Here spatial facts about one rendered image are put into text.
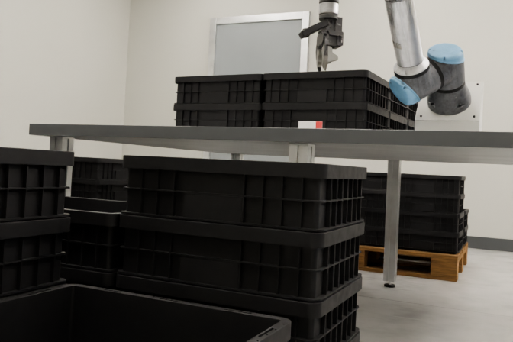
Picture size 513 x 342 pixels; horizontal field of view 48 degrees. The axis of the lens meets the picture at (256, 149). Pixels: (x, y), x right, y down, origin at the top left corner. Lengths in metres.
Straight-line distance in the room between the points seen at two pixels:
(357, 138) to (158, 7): 5.12
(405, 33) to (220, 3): 4.38
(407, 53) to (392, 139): 0.44
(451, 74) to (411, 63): 0.17
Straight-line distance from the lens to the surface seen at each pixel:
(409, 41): 1.89
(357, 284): 1.16
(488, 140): 1.51
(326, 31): 2.18
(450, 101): 2.10
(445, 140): 1.52
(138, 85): 6.46
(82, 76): 6.04
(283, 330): 0.79
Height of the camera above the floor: 0.58
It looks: 2 degrees up
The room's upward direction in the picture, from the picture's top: 3 degrees clockwise
